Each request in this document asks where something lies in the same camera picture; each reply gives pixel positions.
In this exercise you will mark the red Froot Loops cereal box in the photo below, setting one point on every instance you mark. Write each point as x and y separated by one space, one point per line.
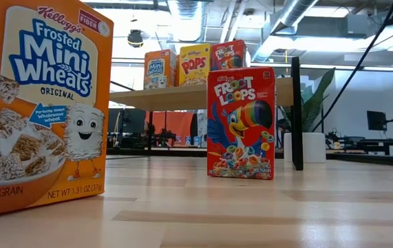
228 55
241 137

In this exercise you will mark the yellow Corn Pops cereal box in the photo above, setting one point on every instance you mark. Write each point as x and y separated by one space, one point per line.
194 65

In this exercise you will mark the orange Frosted Mini Wheats box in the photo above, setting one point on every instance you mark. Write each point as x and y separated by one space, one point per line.
44 103
158 69

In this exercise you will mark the black tabletop robot arm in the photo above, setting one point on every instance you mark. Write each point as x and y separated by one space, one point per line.
282 125

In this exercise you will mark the wooden shelf black metal legs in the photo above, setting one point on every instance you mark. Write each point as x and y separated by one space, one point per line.
182 98

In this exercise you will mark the white patterned panel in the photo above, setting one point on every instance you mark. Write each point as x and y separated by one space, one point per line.
202 120

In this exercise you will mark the large black screen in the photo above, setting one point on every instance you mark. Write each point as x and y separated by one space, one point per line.
132 120

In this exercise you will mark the black round ceiling lamp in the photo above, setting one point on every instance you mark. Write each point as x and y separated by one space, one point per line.
135 38

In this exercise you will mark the green plant in white pot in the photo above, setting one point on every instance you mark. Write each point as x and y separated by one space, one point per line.
315 148

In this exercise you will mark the black desk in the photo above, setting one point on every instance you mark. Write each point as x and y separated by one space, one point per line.
371 143

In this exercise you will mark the black computer monitor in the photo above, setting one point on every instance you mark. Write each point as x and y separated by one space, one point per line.
376 120

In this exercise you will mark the orange wall panel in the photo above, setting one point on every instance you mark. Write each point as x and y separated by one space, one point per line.
179 124

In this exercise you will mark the silver ventilation duct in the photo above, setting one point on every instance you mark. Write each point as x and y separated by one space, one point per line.
296 13

